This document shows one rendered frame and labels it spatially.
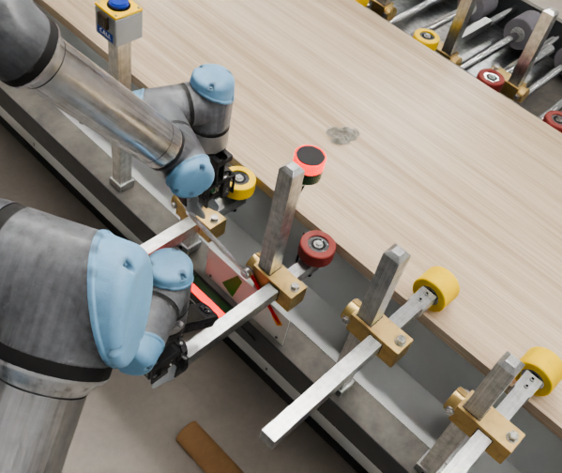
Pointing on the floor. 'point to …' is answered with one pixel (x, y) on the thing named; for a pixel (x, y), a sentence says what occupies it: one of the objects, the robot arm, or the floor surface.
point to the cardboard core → (205, 450)
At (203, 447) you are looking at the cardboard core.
